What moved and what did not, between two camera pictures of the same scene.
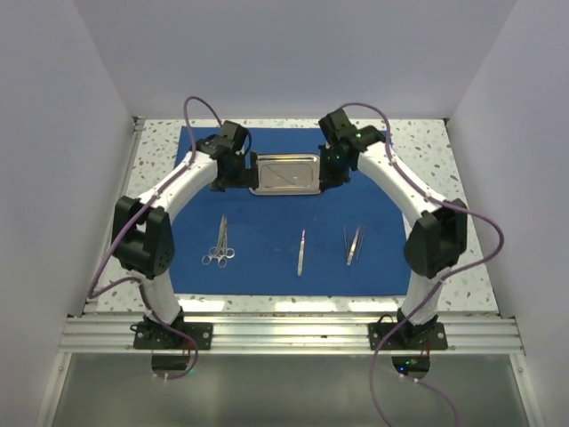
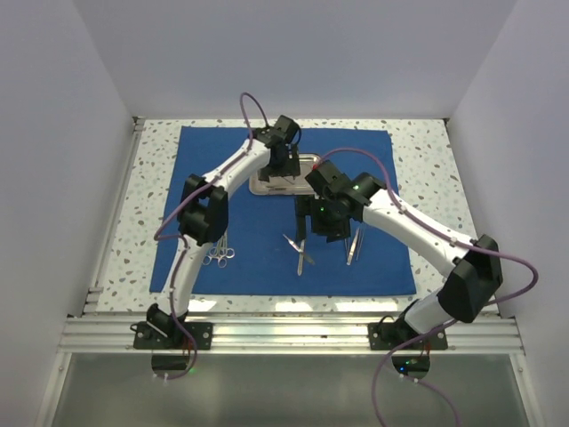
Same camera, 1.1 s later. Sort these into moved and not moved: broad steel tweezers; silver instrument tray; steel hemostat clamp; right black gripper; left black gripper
Moved: right black gripper; left black gripper
Not moved: steel hemostat clamp; broad steel tweezers; silver instrument tray
